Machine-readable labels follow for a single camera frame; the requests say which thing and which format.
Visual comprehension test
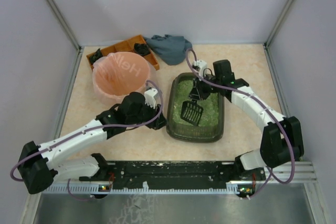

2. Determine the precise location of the black litter scoop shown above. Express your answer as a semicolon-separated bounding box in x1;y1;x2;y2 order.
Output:
180;100;204;126

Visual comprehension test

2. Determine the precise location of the dark litter box tray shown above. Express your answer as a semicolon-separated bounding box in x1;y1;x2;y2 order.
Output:
166;73;225;143

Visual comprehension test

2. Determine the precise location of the pink bag-lined trash bin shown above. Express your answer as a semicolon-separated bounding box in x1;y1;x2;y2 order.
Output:
92;52;157;106

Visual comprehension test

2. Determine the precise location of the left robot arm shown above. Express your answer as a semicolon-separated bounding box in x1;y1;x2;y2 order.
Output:
13;88;166;195

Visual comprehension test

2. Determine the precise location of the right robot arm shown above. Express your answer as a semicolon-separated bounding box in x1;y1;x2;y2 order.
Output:
189;60;304;174

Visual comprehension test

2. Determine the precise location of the blue-grey cloth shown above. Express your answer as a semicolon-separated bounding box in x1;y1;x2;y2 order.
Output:
144;35;193;66

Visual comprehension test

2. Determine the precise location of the dark rolled item far right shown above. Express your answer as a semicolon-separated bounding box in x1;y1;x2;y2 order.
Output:
133;43;151;57

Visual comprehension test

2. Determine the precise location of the dark rolled item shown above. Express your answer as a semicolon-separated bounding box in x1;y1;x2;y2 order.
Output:
133;43;151;57
89;48;103;65

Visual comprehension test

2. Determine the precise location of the orange compartment tray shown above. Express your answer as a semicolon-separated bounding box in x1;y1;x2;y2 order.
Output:
86;35;160;70

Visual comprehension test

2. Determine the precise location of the dark rolled item far left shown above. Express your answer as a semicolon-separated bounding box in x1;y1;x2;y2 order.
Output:
89;48;103;65

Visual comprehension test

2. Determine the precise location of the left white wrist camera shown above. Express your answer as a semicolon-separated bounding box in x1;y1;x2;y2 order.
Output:
144;88;159;109

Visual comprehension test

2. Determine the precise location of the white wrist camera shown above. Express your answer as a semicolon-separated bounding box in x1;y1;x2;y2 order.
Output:
144;88;159;109
192;60;208;78

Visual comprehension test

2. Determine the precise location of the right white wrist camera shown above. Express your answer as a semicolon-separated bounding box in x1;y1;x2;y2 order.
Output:
192;60;208;78

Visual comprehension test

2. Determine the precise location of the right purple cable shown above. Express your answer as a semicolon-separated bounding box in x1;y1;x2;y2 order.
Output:
185;48;295;200

